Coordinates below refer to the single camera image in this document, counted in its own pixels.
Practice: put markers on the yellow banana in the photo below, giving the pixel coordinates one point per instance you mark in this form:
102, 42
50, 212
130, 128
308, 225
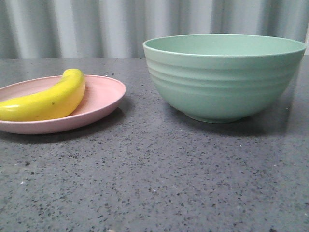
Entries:
58, 101

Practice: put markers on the pink plate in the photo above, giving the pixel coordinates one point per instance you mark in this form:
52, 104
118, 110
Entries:
102, 96

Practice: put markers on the green ribbed bowl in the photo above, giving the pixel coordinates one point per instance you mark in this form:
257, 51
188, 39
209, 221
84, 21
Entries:
221, 78

